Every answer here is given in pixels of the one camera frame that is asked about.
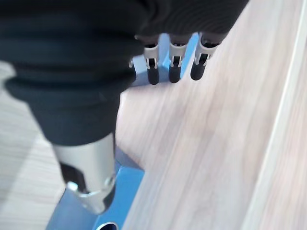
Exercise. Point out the light wood cabinet panel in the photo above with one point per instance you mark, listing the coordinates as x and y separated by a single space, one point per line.
196 143

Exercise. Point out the white cabinet edge strip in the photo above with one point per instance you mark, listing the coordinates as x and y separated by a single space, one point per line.
280 119

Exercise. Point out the right robot hand, black cloth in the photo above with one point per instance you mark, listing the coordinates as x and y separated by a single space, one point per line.
72 72

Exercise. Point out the blue file folder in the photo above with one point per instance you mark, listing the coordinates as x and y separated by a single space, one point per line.
128 189

